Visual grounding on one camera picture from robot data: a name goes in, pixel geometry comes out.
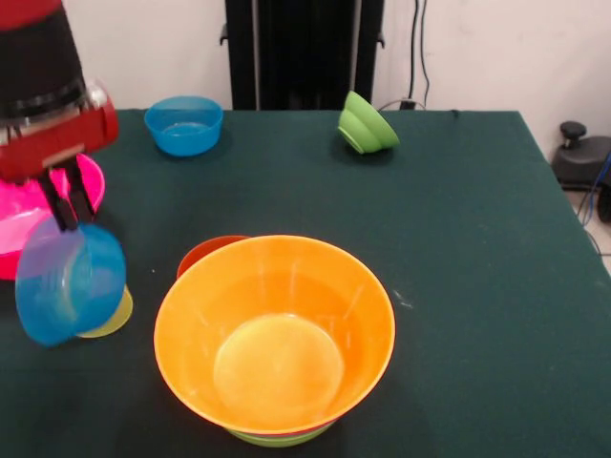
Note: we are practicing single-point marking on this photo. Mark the black stand base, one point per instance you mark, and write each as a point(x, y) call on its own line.
point(587, 162)

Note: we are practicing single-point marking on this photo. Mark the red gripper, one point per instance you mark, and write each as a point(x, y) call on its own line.
point(57, 143)

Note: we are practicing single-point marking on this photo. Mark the dark green table cloth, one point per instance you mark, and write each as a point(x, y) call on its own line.
point(429, 214)

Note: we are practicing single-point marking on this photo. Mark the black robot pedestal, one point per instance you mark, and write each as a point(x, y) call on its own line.
point(305, 57)

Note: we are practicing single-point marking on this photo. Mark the blue plastic bowl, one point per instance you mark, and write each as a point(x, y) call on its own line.
point(183, 129)
point(95, 272)

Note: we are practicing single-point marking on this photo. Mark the pink plastic bowl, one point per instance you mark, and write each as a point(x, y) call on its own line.
point(9, 267)
point(19, 205)

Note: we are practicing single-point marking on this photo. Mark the small green plastic bowl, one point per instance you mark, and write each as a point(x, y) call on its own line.
point(367, 129)

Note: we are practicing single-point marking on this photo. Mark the yellow plastic cup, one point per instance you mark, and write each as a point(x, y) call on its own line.
point(117, 319)

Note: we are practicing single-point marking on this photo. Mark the orange plastic bowl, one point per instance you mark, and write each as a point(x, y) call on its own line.
point(272, 296)

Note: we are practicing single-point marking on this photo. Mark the red plastic bowl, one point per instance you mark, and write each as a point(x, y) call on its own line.
point(200, 253)

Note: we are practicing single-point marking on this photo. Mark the large green plastic bowl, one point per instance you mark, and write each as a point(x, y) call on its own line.
point(281, 442)

